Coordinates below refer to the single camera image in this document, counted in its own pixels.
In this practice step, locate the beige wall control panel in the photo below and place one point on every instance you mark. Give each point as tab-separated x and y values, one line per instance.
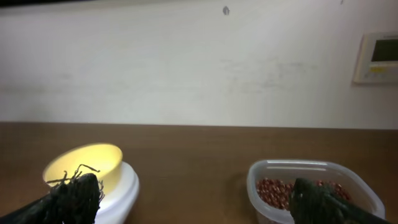
377	59

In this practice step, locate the white digital kitchen scale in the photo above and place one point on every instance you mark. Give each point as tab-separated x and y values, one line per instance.
116	206

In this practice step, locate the clear plastic food container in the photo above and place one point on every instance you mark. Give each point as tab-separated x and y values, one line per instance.
288	170

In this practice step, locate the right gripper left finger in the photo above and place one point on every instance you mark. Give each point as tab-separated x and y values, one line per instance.
74	200

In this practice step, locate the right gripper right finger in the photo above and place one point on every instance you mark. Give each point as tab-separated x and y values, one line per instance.
311	203

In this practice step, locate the red adzuki beans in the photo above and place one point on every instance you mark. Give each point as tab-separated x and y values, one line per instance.
275	192

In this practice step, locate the yellow plastic bowl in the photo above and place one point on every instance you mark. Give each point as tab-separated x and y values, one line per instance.
102	159

